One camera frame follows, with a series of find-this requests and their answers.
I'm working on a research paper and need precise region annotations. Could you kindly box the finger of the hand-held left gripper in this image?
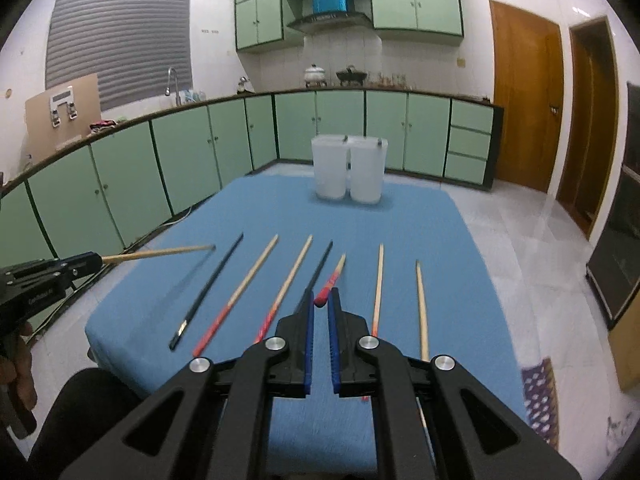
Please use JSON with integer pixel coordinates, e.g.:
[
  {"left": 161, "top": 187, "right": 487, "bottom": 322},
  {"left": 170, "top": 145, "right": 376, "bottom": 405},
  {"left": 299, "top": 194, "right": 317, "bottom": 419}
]
[{"left": 50, "top": 252, "right": 104, "bottom": 282}]

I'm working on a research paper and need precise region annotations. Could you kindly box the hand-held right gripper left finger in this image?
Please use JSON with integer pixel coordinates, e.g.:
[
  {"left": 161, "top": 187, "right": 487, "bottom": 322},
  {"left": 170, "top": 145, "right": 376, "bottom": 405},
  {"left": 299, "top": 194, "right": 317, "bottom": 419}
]
[{"left": 60, "top": 287, "right": 316, "bottom": 480}]

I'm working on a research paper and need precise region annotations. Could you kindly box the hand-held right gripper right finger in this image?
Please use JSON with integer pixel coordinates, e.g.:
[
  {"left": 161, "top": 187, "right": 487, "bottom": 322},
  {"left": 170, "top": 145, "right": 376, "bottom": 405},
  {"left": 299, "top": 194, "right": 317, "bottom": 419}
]
[{"left": 327, "top": 287, "right": 582, "bottom": 480}]

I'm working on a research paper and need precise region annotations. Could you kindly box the red and wooden chopstick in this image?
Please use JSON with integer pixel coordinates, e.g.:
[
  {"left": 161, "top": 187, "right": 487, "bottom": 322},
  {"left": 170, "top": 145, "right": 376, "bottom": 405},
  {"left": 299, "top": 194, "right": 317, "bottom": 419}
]
[
  {"left": 254, "top": 234, "right": 314, "bottom": 345},
  {"left": 192, "top": 234, "right": 280, "bottom": 357}
]

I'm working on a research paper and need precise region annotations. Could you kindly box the short red chopstick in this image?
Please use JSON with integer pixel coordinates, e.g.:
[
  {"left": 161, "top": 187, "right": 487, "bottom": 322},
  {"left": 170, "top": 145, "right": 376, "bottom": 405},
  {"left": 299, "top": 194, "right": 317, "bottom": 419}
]
[{"left": 313, "top": 253, "right": 347, "bottom": 307}]

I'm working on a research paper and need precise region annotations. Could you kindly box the plain wooden chopstick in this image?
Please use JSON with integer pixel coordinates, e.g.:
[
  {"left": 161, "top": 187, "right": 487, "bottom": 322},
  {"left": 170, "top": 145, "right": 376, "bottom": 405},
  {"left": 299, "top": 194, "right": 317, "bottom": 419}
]
[
  {"left": 101, "top": 244, "right": 217, "bottom": 264},
  {"left": 370, "top": 243, "right": 385, "bottom": 337},
  {"left": 415, "top": 260, "right": 431, "bottom": 431}
]

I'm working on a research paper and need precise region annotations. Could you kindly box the long black chopstick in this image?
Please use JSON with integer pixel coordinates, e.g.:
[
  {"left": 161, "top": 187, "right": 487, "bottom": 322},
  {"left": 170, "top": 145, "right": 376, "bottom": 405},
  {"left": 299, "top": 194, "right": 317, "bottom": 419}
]
[
  {"left": 294, "top": 240, "right": 334, "bottom": 315},
  {"left": 169, "top": 232, "right": 245, "bottom": 351}
]

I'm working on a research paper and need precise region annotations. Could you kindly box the white plastic container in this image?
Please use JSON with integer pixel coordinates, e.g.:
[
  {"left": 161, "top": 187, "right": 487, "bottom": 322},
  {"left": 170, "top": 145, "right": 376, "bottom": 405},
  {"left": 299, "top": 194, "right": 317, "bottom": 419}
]
[
  {"left": 311, "top": 133, "right": 350, "bottom": 200},
  {"left": 348, "top": 135, "right": 389, "bottom": 205}
]

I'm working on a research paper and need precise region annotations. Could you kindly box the person's left hand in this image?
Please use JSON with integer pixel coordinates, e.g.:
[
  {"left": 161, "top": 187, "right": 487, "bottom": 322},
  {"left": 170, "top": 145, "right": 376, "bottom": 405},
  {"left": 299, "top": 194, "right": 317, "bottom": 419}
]
[{"left": 0, "top": 322, "right": 39, "bottom": 412}]

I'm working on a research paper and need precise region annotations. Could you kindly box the blue tablecloth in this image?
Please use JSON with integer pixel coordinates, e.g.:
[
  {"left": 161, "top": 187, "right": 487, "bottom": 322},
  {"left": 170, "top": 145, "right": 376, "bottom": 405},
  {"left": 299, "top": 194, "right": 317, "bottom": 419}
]
[{"left": 85, "top": 174, "right": 532, "bottom": 480}]

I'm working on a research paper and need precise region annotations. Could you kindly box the person's leg in black trousers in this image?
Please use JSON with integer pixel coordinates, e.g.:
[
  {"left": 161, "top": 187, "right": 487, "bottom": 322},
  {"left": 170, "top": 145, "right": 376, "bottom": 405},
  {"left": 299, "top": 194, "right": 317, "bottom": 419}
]
[{"left": 29, "top": 367, "right": 147, "bottom": 480}]

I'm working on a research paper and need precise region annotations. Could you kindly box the green base cabinet run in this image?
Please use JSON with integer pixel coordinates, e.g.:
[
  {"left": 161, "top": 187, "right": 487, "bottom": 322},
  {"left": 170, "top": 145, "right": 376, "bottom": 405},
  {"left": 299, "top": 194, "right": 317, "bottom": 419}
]
[{"left": 0, "top": 88, "right": 504, "bottom": 267}]

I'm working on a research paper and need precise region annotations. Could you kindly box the metal sink faucet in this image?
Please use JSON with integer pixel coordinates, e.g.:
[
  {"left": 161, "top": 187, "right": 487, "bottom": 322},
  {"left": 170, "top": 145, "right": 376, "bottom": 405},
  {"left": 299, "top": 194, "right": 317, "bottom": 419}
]
[{"left": 164, "top": 66, "right": 182, "bottom": 107}]

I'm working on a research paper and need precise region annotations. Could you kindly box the patterned purple rug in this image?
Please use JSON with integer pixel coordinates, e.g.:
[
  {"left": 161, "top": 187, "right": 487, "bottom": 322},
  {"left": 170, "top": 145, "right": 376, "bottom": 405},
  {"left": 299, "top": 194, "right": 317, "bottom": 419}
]
[{"left": 520, "top": 357, "right": 561, "bottom": 451}]

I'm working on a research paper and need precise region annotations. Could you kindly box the grey window blind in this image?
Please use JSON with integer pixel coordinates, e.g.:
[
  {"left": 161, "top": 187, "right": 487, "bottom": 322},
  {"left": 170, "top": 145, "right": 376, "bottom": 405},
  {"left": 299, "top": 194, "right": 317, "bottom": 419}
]
[{"left": 45, "top": 0, "right": 194, "bottom": 111}]

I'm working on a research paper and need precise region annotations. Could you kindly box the black wok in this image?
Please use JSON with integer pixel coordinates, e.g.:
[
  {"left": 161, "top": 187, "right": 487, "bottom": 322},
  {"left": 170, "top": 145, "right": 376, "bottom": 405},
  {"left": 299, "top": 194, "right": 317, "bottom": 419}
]
[{"left": 335, "top": 65, "right": 369, "bottom": 86}]

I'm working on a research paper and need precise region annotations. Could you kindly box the black glass cabinet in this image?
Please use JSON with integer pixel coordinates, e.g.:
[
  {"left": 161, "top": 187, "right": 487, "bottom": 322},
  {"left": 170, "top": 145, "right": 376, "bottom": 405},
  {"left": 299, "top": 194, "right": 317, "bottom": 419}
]
[{"left": 585, "top": 82, "right": 640, "bottom": 331}]

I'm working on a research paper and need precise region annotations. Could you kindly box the brown wooden door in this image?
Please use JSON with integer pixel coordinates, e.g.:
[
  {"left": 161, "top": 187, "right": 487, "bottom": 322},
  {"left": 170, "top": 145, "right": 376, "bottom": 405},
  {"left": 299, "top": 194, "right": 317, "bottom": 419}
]
[{"left": 488, "top": 0, "right": 565, "bottom": 194}]

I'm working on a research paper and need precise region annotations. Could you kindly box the range hood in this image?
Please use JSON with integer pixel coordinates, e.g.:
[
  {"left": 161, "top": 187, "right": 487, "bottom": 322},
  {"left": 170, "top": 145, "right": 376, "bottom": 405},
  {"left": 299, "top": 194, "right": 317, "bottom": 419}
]
[{"left": 286, "top": 10, "right": 374, "bottom": 36}]

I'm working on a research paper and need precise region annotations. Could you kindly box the cardboard sheet with white bracket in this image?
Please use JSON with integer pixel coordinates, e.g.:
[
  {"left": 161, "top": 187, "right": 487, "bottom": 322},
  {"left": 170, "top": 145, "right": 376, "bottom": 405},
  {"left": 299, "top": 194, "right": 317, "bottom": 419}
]
[{"left": 24, "top": 73, "right": 102, "bottom": 154}]

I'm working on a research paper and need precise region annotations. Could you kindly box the brown wooden door frame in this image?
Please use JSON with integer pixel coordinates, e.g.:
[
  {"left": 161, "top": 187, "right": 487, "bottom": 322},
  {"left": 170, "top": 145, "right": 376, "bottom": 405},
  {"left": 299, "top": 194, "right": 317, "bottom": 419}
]
[{"left": 555, "top": 15, "right": 621, "bottom": 241}]

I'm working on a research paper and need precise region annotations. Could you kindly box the green wall cabinet unit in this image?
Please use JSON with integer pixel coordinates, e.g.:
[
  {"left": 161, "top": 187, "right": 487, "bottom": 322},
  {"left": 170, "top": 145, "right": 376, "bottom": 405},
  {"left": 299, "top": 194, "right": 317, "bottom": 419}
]
[{"left": 233, "top": 0, "right": 464, "bottom": 54}]

